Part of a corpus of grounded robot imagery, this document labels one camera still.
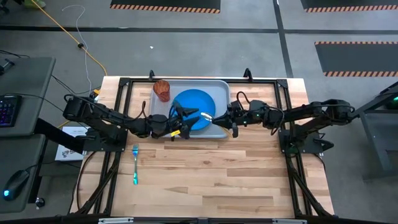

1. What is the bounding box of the white floor cable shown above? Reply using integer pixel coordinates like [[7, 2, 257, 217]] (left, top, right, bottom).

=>
[[61, 4, 93, 91]]

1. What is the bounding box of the iridescent blue fork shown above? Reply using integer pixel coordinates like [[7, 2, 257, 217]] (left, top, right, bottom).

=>
[[131, 144, 140, 186]]

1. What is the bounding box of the grey desk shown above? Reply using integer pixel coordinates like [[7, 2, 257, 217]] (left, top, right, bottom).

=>
[[0, 133, 47, 214], [0, 56, 57, 138]]

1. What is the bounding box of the backlit black keyboard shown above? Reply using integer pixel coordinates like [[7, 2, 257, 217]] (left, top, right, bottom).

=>
[[0, 94, 23, 128]]

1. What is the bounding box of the grey metal stand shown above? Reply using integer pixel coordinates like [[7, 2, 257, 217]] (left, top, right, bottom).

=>
[[354, 82, 398, 181]]

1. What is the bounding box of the grey plastic tray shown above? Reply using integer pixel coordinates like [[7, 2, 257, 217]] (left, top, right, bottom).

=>
[[149, 79, 231, 139]]

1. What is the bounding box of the blue round plate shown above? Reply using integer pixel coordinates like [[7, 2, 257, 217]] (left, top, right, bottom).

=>
[[172, 88, 216, 132]]

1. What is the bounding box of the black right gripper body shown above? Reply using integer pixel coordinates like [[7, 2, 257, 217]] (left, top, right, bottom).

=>
[[228, 104, 252, 128]]

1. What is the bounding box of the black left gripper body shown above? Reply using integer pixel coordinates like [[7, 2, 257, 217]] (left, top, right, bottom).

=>
[[148, 113, 190, 140]]

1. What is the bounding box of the black computer mouse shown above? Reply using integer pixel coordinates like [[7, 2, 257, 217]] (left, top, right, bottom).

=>
[[2, 169, 30, 202]]

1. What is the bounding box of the orange faceted cup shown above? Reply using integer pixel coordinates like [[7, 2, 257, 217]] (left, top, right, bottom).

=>
[[152, 79, 171, 103]]

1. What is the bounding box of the yellow floor cable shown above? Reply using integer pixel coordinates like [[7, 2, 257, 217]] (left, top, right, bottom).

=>
[[30, 0, 108, 129]]

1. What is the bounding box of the white printed paper box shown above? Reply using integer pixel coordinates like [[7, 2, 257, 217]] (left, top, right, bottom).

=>
[[55, 126, 90, 162]]

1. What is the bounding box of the black hazard-striped floor mat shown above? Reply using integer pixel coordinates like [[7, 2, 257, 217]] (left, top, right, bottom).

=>
[[109, 0, 221, 14], [300, 0, 398, 14], [314, 40, 398, 78]]

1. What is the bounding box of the shiny metal spoon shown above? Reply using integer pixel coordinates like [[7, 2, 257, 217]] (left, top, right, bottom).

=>
[[200, 111, 215, 123]]

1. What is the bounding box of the black aluminium table frame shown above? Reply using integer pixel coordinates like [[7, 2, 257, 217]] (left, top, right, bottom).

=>
[[73, 67, 334, 219]]

